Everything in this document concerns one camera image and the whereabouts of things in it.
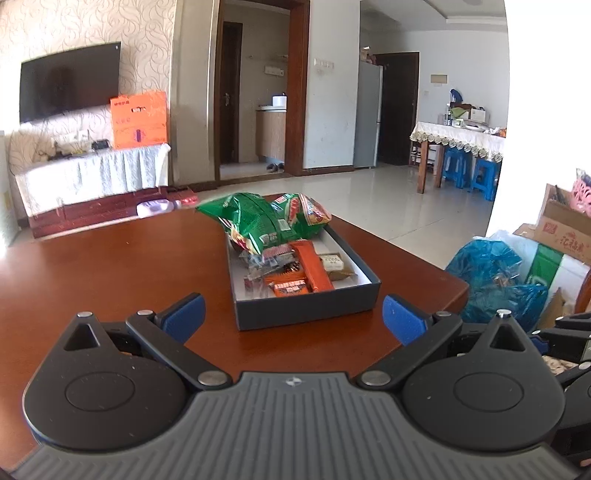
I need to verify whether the beige snack packet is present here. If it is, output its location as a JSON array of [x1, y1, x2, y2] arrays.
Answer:
[[318, 253, 358, 282]]

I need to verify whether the grey storage box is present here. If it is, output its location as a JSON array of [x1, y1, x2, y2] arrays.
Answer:
[[226, 224, 382, 332]]

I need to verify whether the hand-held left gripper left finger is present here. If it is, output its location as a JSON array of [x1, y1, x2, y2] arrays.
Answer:
[[62, 292, 233, 391]]

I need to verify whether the wooden dining table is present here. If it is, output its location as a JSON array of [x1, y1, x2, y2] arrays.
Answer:
[[409, 121, 506, 195]]

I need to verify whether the green snack bag red label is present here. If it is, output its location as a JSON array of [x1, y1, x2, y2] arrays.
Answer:
[[270, 193, 332, 241]]

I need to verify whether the dark wooden door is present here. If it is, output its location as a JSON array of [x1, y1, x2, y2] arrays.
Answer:
[[373, 52, 420, 167], [221, 21, 244, 164]]

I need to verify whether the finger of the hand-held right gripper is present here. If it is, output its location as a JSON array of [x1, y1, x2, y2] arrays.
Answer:
[[529, 329, 591, 365]]

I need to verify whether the black television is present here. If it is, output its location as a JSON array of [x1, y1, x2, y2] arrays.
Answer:
[[19, 41, 122, 124]]

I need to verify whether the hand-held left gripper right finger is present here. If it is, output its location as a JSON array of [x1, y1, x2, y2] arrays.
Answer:
[[356, 294, 532, 392]]

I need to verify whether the silver refrigerator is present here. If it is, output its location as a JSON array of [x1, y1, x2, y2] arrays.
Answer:
[[353, 60, 384, 169]]

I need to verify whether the small orange snack packet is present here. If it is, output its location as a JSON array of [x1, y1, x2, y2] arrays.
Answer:
[[264, 272, 311, 297]]

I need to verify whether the brown cardboard box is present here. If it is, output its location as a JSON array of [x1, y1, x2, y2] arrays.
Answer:
[[512, 184, 591, 266]]

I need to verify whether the pink packaging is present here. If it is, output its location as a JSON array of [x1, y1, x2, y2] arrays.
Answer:
[[571, 168, 591, 204]]

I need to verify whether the blue plastic bag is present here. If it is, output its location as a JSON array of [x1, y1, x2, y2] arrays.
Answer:
[[444, 237, 550, 330]]

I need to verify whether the brown kitchen cabinet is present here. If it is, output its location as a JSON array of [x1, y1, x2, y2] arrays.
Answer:
[[255, 105, 287, 162]]

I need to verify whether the wooden television cabinet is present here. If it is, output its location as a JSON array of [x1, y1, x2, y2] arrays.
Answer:
[[28, 185, 185, 239]]

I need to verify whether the cream tablecloth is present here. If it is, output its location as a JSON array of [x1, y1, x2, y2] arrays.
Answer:
[[410, 121, 506, 162]]

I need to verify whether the white green sack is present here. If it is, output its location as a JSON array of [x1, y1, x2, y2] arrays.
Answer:
[[489, 231, 591, 319]]

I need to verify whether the white lace cloth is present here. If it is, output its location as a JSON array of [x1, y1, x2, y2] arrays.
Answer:
[[14, 143, 171, 217]]

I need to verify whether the purple plastic item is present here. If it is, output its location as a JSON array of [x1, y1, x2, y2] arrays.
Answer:
[[136, 199, 176, 217]]

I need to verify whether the blue plastic stool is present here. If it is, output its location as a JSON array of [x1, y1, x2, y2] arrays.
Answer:
[[471, 159, 502, 201], [441, 148, 472, 189]]

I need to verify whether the white chest freezer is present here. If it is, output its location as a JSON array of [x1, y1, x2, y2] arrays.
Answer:
[[0, 131, 21, 247]]

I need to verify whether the wooden door frame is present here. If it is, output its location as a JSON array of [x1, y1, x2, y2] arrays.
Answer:
[[213, 0, 311, 178]]

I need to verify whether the orange-brown snack bar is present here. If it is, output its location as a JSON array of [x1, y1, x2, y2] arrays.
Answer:
[[294, 240, 334, 292]]

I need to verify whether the green snack bag checkered edge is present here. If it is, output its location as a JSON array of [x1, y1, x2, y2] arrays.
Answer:
[[196, 191, 294, 257]]

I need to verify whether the wooden chair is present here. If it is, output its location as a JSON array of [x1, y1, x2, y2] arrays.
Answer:
[[575, 268, 591, 315]]

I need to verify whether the orange cardboard box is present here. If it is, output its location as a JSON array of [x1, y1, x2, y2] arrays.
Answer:
[[110, 91, 168, 150]]

